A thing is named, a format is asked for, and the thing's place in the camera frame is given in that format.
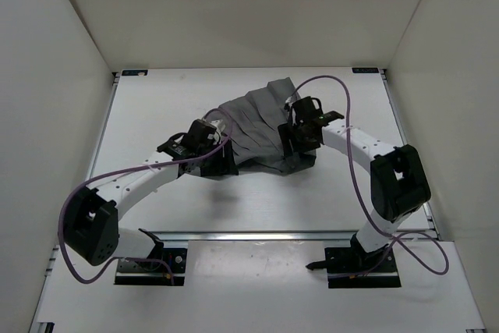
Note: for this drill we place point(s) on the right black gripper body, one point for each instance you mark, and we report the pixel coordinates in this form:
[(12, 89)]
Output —
[(300, 139)]

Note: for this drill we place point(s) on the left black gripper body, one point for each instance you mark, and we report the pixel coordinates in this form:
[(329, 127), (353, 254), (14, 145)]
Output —
[(204, 147)]

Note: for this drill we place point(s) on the grey pleated skirt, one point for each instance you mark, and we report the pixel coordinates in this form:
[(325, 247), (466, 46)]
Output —
[(255, 118)]

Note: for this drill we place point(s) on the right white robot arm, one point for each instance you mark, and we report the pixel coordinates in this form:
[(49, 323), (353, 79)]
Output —
[(398, 183)]

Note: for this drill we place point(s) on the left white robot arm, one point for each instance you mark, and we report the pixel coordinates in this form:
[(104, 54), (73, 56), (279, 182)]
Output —
[(89, 221)]

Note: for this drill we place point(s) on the right blue table sticker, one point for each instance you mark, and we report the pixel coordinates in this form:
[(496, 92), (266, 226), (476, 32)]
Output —
[(365, 70)]

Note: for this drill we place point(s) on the blue table sticker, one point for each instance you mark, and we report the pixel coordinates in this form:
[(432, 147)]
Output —
[(365, 70), (134, 72)]

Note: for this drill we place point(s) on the left blue table sticker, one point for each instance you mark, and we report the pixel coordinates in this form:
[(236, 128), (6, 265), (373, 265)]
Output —
[(134, 72)]

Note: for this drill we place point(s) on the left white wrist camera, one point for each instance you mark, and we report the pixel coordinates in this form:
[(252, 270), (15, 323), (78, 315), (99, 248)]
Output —
[(215, 130)]

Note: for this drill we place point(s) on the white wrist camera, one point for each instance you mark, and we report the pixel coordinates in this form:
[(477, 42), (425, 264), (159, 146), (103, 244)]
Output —
[(288, 107), (215, 130)]

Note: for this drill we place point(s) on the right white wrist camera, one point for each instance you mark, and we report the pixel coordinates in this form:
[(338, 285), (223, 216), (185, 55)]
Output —
[(288, 107)]

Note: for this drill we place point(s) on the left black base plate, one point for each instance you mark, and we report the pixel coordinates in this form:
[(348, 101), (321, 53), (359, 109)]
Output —
[(171, 272)]

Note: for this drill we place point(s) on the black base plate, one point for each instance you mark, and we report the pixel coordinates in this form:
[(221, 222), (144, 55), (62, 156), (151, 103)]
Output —
[(339, 270), (171, 272)]

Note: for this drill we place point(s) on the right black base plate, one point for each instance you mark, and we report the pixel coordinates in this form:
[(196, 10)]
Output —
[(339, 270)]

